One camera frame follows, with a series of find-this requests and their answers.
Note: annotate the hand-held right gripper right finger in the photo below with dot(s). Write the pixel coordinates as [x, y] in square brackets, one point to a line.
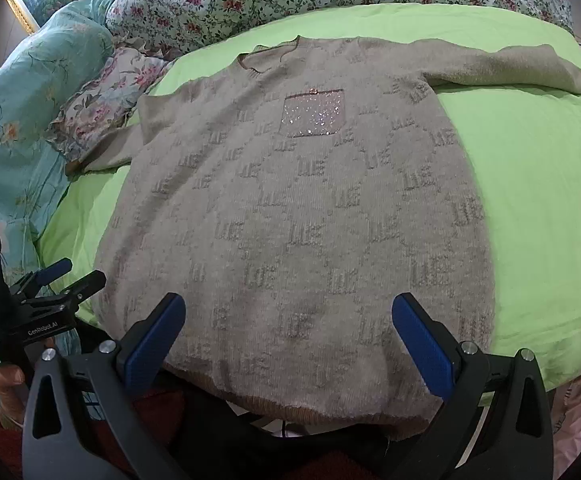
[420, 341]

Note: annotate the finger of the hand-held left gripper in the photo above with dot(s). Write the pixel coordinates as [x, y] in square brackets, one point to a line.
[54, 270]
[88, 283]

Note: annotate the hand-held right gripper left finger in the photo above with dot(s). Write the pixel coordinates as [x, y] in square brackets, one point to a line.
[154, 337]

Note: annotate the beige knit sweater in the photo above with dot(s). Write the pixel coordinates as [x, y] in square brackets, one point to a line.
[295, 210]

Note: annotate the person's left hand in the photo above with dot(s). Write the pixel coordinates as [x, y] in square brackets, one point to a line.
[8, 380]

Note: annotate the person's red garment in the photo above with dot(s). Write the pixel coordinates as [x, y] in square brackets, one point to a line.
[158, 402]

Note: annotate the dark cloth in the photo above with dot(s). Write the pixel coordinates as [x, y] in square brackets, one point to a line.
[220, 440]

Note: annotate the teal floral duvet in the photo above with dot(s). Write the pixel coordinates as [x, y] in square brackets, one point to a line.
[20, 110]

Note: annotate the pink plaid cloth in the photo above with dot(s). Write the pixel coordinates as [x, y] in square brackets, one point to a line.
[575, 410]

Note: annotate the light green bed sheet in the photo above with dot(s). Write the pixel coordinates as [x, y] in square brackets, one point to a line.
[520, 185]

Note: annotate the ruffled floral pillow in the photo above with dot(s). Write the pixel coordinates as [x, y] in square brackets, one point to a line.
[110, 90]

